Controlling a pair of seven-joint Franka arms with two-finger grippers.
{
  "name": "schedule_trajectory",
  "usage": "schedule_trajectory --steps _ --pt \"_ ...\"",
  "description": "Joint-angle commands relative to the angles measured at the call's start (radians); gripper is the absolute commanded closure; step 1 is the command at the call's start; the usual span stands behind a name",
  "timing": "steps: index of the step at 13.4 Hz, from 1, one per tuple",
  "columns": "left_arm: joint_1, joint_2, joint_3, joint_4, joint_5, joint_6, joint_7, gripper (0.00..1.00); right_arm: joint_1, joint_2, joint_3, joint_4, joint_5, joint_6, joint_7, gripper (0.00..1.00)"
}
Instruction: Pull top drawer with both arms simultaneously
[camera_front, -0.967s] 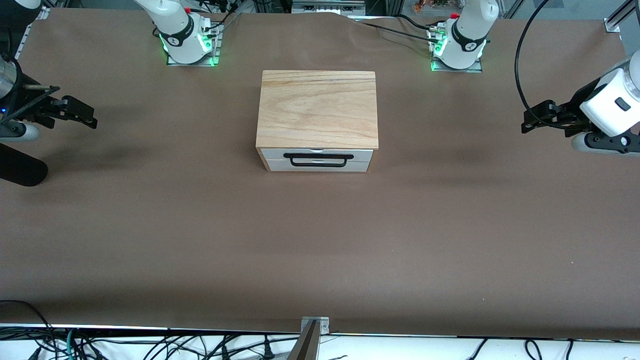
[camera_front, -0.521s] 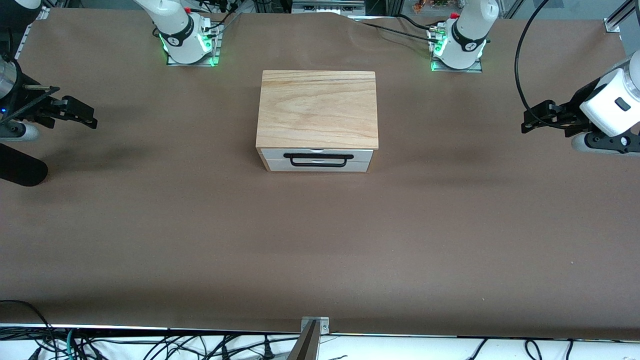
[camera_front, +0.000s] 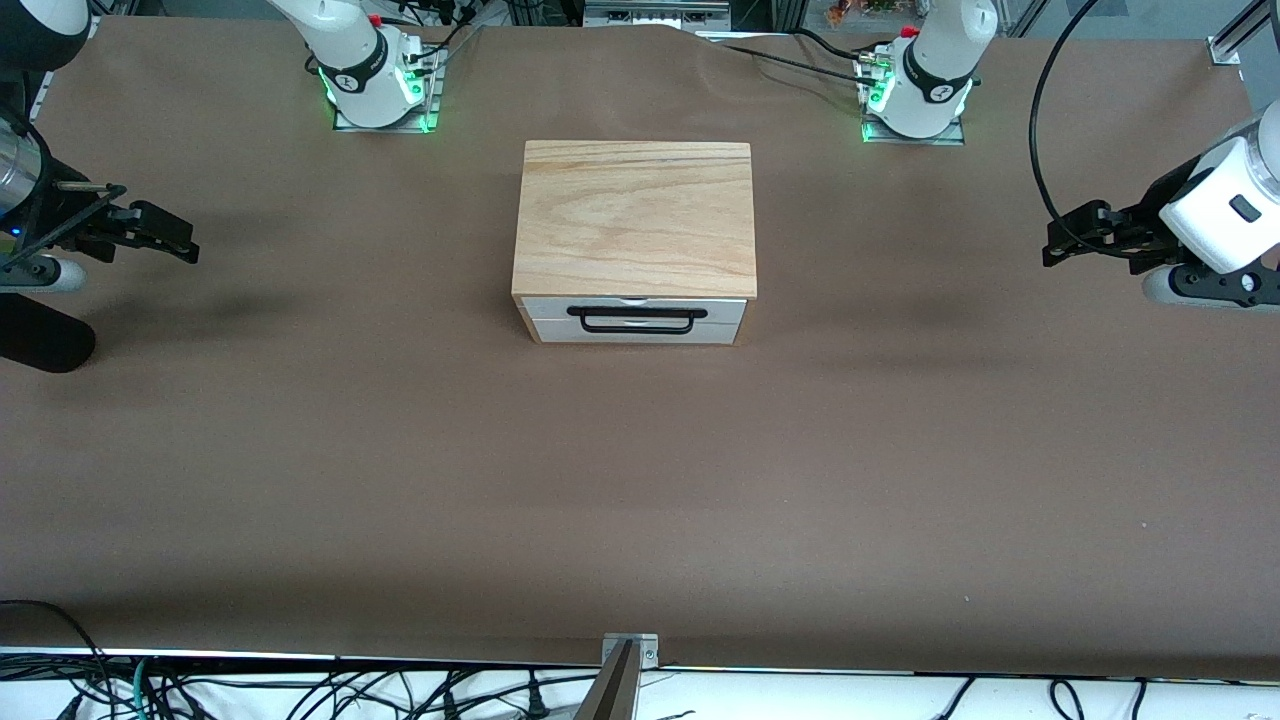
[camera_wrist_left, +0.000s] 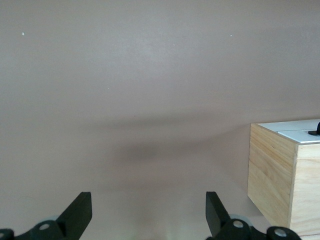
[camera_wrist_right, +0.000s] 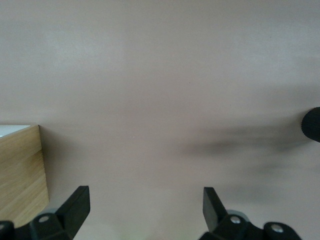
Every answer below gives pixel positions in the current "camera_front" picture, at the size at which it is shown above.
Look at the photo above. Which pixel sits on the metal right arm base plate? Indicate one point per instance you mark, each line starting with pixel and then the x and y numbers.
pixel 400 128

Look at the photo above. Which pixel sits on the grey metal mounting bar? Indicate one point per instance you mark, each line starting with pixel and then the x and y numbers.
pixel 612 695

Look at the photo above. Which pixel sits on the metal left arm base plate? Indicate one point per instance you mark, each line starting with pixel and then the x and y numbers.
pixel 950 138

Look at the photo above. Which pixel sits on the aluminium frame profile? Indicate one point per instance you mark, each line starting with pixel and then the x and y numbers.
pixel 42 95
pixel 1235 40

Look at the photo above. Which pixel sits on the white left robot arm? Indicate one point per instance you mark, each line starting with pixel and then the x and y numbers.
pixel 1215 200

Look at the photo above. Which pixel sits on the wooden drawer cabinet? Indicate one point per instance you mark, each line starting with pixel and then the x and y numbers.
pixel 635 220

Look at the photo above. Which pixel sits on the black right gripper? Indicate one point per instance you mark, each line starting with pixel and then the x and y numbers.
pixel 62 214

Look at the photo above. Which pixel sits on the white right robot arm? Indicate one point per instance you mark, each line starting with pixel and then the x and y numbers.
pixel 350 50

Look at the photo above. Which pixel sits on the brown table cover sheet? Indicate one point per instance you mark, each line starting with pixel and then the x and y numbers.
pixel 640 500

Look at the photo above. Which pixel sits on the grey power strip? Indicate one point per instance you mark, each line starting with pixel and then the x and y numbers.
pixel 655 12

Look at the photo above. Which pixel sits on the small metal bracket plate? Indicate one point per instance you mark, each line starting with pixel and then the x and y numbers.
pixel 648 650

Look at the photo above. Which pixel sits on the black cylindrical object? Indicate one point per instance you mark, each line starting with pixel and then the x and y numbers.
pixel 40 340

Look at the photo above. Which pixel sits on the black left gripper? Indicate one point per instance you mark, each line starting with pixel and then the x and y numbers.
pixel 1163 204

